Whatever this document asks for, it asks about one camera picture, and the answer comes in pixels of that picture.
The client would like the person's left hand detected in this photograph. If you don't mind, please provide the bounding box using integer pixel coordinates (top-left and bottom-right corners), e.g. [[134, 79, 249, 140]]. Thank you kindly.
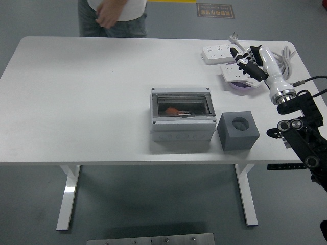
[[96, 0, 128, 28]]

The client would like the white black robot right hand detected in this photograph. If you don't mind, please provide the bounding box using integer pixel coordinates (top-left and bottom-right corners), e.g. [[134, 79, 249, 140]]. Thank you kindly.
[[229, 44, 294, 97]]

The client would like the transparent hinged box lid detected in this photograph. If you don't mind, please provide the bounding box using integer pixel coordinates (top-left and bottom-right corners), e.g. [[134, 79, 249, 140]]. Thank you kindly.
[[152, 92, 215, 119]]

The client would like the grey electrical enclosure box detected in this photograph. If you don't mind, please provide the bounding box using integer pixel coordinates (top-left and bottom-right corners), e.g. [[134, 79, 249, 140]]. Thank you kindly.
[[149, 87, 217, 142]]

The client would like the grey cube battery holder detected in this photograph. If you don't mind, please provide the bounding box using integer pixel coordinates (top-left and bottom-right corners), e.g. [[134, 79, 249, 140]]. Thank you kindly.
[[217, 111, 261, 152]]

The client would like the person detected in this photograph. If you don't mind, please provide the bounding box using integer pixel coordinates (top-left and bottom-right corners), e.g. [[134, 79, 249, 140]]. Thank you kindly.
[[78, 0, 148, 38]]

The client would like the purple round dish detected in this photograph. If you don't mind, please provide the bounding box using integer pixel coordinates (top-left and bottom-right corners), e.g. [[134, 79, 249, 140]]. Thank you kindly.
[[226, 62, 256, 91]]

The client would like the white power strip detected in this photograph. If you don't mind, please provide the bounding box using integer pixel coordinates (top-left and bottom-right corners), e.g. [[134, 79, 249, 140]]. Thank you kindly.
[[200, 43, 256, 66]]

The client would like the black table control panel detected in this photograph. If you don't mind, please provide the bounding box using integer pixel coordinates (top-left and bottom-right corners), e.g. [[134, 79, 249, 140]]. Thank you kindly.
[[267, 163, 307, 171]]

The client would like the white table leg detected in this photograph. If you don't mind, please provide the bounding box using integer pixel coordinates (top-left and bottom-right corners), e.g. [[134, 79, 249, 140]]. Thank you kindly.
[[234, 164, 259, 227], [56, 165, 82, 231]]

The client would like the grey metal plate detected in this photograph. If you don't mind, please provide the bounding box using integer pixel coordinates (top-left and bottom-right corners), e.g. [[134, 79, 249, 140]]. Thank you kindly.
[[86, 232, 216, 245]]

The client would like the white power cord with plug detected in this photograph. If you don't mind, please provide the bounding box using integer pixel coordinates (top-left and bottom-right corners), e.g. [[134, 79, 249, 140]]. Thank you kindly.
[[228, 32, 297, 80]]

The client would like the white wide switch panel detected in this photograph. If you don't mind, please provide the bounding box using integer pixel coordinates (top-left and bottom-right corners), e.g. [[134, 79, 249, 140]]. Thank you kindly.
[[244, 76, 267, 89]]

